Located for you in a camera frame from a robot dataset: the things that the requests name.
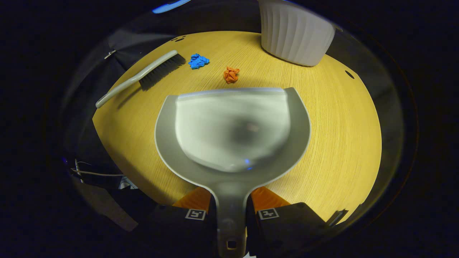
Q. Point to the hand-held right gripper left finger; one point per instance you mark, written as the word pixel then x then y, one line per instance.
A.
pixel 186 233

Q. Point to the small grey broom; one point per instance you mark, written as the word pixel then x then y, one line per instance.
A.
pixel 143 73

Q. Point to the grey dustpan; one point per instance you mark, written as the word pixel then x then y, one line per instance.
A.
pixel 233 125

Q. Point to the wooden desktop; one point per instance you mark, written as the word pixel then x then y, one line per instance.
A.
pixel 340 143

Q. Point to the white ribbed garbage bin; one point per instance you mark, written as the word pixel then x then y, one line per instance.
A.
pixel 294 32

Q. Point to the orange paper scrap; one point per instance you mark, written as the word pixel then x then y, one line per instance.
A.
pixel 231 74

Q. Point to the blue paper scrap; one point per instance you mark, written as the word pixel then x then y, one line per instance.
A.
pixel 198 61

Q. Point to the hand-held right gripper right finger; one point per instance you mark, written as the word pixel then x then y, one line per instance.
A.
pixel 287 229

